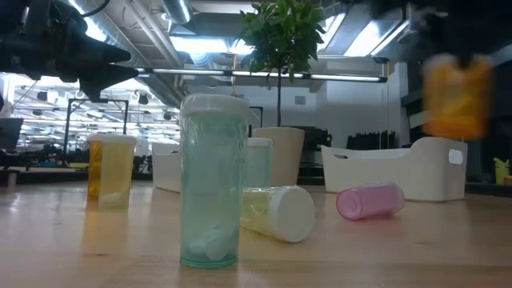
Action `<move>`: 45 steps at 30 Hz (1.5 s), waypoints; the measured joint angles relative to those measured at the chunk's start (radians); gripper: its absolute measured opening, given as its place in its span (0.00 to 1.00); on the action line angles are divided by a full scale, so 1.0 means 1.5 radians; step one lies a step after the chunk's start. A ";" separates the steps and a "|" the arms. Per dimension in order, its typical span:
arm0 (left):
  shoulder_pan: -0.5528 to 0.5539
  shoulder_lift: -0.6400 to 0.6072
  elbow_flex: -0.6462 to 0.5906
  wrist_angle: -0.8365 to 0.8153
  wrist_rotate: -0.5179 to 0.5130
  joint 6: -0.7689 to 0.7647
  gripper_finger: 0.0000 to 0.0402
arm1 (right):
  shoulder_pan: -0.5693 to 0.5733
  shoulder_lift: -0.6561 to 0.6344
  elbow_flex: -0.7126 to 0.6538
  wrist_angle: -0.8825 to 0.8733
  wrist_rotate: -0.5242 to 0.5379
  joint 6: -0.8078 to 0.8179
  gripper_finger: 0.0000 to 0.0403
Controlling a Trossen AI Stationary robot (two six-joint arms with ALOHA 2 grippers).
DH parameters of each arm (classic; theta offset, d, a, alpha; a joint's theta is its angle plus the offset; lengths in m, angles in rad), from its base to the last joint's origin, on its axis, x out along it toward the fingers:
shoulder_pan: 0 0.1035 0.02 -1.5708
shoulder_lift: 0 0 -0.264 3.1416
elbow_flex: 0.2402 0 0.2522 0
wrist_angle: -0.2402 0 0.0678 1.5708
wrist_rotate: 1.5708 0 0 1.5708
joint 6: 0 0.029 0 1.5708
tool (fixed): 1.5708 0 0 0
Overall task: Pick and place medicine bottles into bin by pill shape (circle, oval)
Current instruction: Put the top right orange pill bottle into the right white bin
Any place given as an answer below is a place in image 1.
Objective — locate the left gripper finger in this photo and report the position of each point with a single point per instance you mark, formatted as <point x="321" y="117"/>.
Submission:
<point x="104" y="80"/>
<point x="100" y="50"/>

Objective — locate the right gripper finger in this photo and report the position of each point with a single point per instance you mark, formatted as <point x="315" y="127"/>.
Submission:
<point x="467" y="58"/>

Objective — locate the orange pill bottle white cap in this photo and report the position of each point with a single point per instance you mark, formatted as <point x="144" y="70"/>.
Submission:
<point x="458" y="100"/>
<point x="94" y="172"/>

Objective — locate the yellow pill bottle white cap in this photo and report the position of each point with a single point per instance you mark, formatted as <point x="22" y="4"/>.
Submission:
<point x="292" y="214"/>
<point x="117" y="172"/>

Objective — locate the tall green pill bottle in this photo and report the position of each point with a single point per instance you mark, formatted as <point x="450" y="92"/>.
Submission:
<point x="214" y="180"/>

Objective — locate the pink pill bottle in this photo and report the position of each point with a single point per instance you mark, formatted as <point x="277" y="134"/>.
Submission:
<point x="370" y="201"/>

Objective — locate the short green pill bottle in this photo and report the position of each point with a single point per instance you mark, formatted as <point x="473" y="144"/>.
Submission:
<point x="260" y="164"/>

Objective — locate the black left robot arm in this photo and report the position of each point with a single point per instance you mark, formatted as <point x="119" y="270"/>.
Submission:
<point x="8" y="40"/>

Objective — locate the white plastic bin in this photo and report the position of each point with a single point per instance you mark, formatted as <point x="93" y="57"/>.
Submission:
<point x="400" y="176"/>
<point x="166" y="168"/>

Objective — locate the long horizontal light bar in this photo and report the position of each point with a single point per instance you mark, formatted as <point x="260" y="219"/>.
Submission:
<point x="200" y="72"/>

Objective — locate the dark background monitor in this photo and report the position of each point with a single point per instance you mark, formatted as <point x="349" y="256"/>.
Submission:
<point x="10" y="134"/>

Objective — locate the dark background work table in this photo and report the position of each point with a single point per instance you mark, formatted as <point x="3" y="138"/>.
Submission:
<point x="40" y="176"/>

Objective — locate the yellow-green background object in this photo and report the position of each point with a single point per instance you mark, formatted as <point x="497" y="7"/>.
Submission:
<point x="501" y="172"/>

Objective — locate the black stacked chairs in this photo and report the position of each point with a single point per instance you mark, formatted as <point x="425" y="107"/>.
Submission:
<point x="372" y="142"/>

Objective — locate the black background shelf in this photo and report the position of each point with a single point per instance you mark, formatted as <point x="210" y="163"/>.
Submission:
<point x="318" y="140"/>

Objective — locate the green leafy plant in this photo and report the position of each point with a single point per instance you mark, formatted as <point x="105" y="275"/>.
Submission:
<point x="282" y="36"/>

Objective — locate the white plant pot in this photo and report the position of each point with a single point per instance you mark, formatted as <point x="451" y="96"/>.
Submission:
<point x="286" y="156"/>

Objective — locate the black background rig frame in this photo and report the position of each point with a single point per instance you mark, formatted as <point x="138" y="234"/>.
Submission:
<point x="96" y="101"/>

